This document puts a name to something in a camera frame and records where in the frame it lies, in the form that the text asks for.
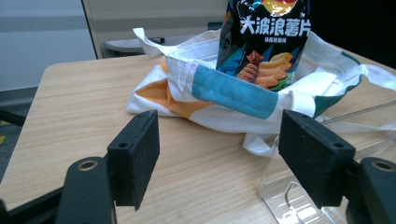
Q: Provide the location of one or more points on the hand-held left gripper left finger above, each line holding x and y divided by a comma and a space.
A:
134, 161

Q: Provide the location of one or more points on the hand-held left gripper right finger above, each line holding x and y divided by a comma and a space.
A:
314, 155

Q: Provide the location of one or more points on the white canvas tote bag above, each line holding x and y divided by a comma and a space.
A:
218, 115

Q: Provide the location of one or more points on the black potato chip bag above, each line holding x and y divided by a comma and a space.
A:
264, 46

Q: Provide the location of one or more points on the clear plastic container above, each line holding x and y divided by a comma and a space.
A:
299, 196

